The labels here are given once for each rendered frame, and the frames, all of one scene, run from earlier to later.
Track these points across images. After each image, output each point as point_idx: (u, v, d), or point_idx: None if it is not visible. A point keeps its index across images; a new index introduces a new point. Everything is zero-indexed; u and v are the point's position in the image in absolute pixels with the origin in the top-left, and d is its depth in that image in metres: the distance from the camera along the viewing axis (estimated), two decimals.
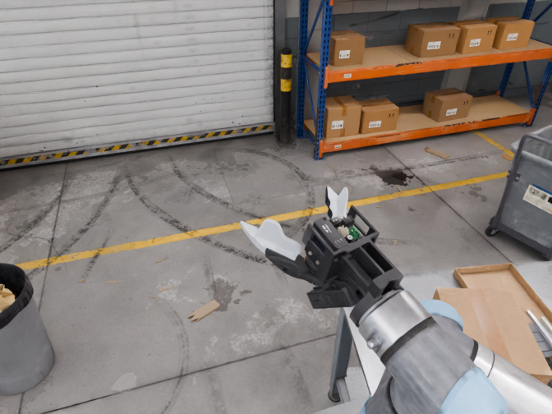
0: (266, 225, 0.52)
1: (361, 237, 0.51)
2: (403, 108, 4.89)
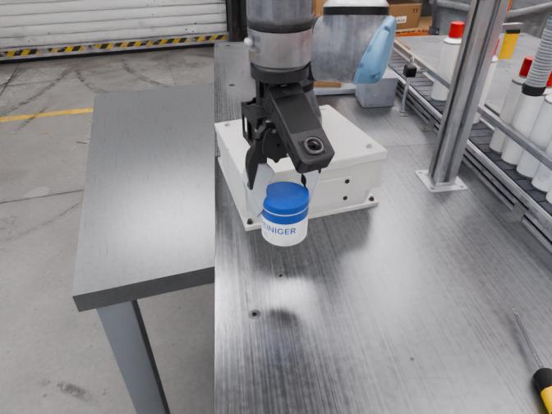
0: (244, 177, 0.60)
1: None
2: None
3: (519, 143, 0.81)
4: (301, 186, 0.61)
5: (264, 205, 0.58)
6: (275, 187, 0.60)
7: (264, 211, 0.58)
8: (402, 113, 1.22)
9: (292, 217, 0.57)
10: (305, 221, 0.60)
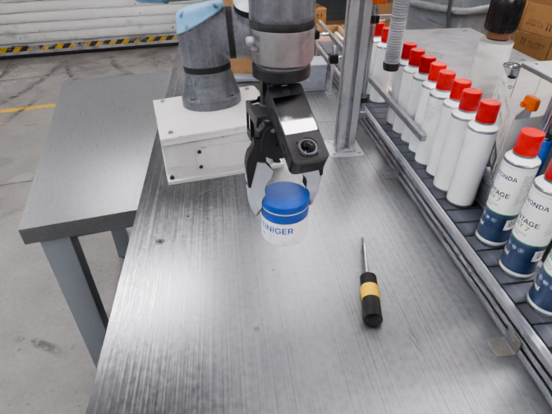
0: (246, 176, 0.60)
1: None
2: (339, 20, 5.13)
3: (397, 113, 0.98)
4: (302, 187, 0.60)
5: (263, 204, 0.58)
6: (277, 186, 0.61)
7: (263, 209, 0.59)
8: (330, 96, 1.39)
9: (289, 218, 0.57)
10: (303, 223, 0.59)
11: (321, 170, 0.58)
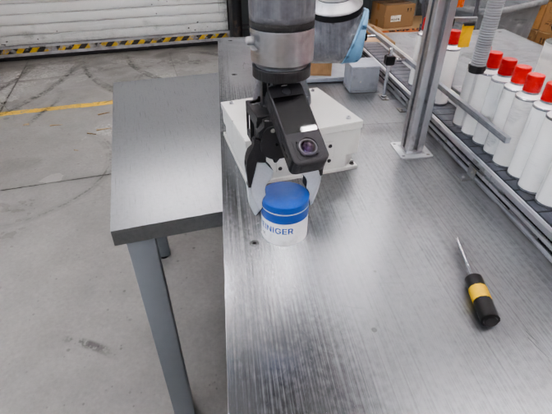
0: (246, 176, 0.60)
1: None
2: None
3: (472, 116, 0.99)
4: (302, 187, 0.60)
5: (263, 204, 0.58)
6: (277, 186, 0.61)
7: (263, 209, 0.59)
8: (384, 98, 1.39)
9: (289, 218, 0.57)
10: (303, 223, 0.59)
11: (321, 170, 0.58)
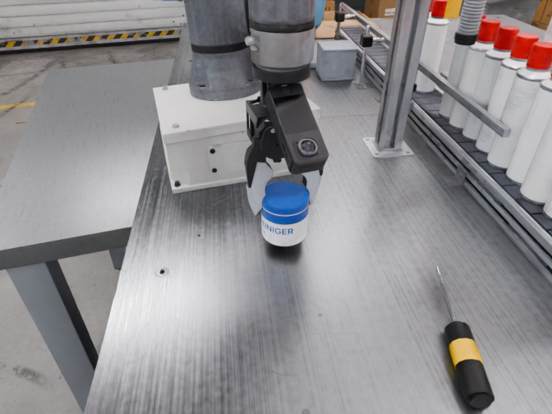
0: (246, 176, 0.60)
1: None
2: None
3: (462, 103, 0.78)
4: (302, 187, 0.60)
5: (263, 204, 0.58)
6: (277, 186, 0.61)
7: (263, 209, 0.59)
8: (361, 86, 1.18)
9: (289, 218, 0.57)
10: (303, 223, 0.59)
11: (321, 170, 0.58)
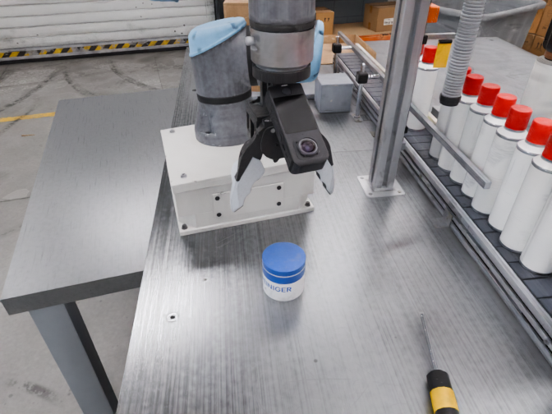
0: (232, 171, 0.59)
1: None
2: (346, 24, 4.99)
3: (448, 150, 0.84)
4: (300, 249, 0.67)
5: (264, 265, 0.65)
6: (277, 248, 0.68)
7: (264, 270, 0.66)
8: (357, 118, 1.24)
9: (287, 278, 0.64)
10: (301, 281, 0.66)
11: (331, 160, 0.57)
